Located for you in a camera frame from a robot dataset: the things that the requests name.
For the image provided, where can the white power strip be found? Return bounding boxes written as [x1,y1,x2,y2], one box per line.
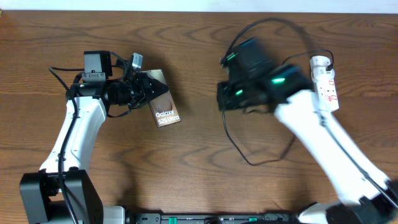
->
[310,55,340,112]

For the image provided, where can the black charging cable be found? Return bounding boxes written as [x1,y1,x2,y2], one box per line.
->
[221,49,335,167]

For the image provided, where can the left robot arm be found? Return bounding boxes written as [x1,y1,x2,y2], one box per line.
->
[19,70,169,223]

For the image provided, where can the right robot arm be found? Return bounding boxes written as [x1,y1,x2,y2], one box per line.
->
[217,65,397,223]

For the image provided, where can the white charger adapter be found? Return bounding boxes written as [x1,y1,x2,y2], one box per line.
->
[311,66,335,83]

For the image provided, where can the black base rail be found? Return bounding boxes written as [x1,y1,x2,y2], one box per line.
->
[102,205,299,224]

